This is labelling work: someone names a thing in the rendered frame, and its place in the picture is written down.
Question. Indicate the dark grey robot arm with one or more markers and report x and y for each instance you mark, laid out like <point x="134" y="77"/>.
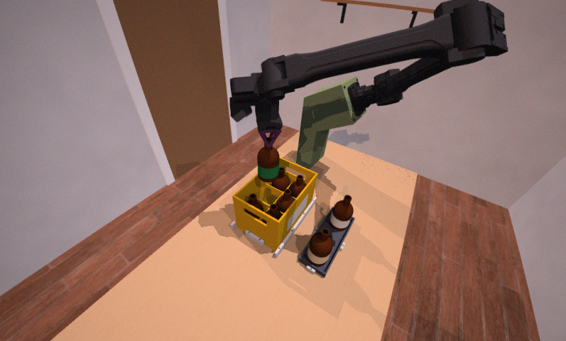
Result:
<point x="477" y="29"/>

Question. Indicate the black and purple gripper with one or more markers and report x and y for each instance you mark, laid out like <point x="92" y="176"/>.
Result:
<point x="274" y="126"/>

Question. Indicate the yellow bottle crate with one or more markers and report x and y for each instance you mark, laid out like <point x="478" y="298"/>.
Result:
<point x="276" y="230"/>

